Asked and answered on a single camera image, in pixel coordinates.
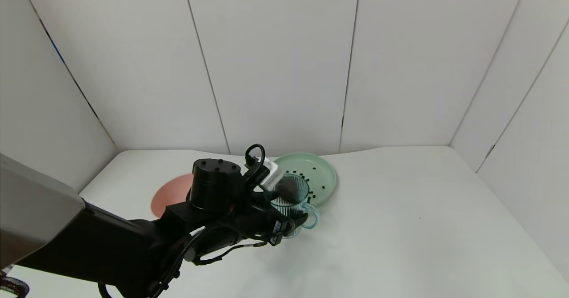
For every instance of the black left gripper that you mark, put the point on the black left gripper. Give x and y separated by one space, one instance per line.
278 227

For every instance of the blue ribbed transparent cup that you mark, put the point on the blue ribbed transparent cup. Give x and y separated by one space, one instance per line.
295 195

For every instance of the dark coffee bean pile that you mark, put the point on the dark coffee bean pile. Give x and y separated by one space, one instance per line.
290 190

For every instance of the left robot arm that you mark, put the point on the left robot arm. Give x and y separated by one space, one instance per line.
102 240

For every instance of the pink bowl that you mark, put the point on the pink bowl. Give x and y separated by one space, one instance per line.
171 195

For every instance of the green round plate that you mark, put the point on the green round plate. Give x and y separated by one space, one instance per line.
320 169

